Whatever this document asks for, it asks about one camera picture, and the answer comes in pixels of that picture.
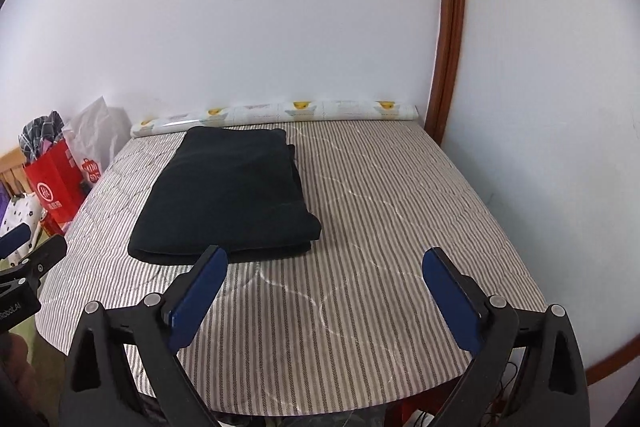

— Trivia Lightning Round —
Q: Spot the rolled white printed mat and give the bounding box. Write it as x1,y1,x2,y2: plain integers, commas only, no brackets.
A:
131,99,419,138

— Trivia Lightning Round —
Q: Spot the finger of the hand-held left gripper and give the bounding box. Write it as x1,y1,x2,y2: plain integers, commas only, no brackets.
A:
0,223,32,262
0,234,68,289

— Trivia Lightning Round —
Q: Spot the brown wooden door frame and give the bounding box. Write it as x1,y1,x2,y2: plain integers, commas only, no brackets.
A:
425,0,469,144

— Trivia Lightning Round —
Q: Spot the grey plaid cloth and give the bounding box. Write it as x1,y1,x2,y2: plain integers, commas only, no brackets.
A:
19,111,67,165

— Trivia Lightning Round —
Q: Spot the person's left hand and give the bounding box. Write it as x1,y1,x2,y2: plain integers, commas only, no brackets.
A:
0,334,37,408

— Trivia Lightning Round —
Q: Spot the striped quilted mat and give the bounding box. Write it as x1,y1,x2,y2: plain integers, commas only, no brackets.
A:
36,119,549,419

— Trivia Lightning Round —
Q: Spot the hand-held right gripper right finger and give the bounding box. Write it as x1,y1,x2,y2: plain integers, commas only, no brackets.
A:
421,248,592,427

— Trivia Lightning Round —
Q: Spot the wooden headboard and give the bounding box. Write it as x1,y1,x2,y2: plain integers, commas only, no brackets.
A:
0,147,32,198

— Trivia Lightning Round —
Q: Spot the black cable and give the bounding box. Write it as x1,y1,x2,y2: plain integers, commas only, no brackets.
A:
492,347,527,427

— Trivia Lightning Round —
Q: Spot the black t-shirt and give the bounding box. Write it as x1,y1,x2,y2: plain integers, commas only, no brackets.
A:
127,126,322,266

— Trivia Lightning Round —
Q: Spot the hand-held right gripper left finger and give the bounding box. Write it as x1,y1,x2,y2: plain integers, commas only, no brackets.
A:
59,245,230,427

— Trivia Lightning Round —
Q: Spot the white plastic bag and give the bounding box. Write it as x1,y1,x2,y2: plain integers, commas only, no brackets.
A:
62,96,132,184

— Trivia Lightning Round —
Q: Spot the white flower-pattern pillow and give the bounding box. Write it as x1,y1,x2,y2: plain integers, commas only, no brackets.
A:
0,194,44,269

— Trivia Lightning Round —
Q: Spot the red paper bag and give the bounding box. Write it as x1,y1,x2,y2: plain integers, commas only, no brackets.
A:
22,141,92,226

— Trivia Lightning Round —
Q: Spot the green bedsheet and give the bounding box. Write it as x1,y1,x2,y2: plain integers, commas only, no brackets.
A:
7,314,68,390

